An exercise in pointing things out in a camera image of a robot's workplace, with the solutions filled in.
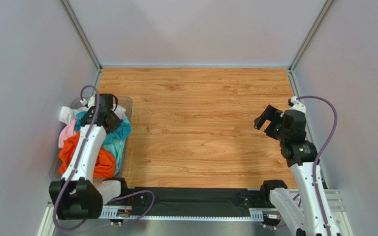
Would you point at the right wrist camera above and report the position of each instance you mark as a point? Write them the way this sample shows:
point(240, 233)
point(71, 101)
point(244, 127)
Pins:
point(295, 104)

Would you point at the orange t shirt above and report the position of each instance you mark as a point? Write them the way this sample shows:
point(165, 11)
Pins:
point(105, 163)

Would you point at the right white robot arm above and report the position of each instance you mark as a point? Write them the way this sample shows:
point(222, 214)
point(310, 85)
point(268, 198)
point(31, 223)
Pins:
point(303, 183)

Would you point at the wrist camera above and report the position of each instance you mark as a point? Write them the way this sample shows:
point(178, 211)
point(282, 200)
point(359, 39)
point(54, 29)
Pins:
point(88, 102)
point(295, 104)

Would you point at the clear plastic bin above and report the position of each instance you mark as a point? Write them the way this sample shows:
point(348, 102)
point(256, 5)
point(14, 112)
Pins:
point(125, 102)

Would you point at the teal t shirt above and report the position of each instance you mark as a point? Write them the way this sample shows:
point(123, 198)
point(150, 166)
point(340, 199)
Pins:
point(115, 142)

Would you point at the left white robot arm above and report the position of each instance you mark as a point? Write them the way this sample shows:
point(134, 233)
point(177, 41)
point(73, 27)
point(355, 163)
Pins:
point(87, 153)

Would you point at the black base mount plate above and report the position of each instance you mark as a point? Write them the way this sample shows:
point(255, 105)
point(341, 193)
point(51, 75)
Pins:
point(194, 202)

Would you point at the aluminium front frame rail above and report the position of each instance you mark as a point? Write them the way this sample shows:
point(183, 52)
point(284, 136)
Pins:
point(117, 215)

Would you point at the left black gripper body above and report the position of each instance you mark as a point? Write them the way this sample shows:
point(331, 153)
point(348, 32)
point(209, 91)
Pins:
point(117, 121)

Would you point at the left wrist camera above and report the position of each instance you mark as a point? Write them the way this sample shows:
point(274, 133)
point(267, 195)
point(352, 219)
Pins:
point(88, 102)

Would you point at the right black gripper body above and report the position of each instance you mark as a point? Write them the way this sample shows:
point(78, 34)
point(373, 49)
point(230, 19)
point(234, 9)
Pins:
point(272, 121)

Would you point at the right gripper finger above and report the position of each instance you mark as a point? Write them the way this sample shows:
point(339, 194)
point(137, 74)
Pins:
point(272, 114)
point(259, 121)

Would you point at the pink t shirt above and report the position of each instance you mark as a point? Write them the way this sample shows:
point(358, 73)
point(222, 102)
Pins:
point(67, 132)

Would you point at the white t shirt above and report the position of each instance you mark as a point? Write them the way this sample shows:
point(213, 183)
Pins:
point(67, 114)

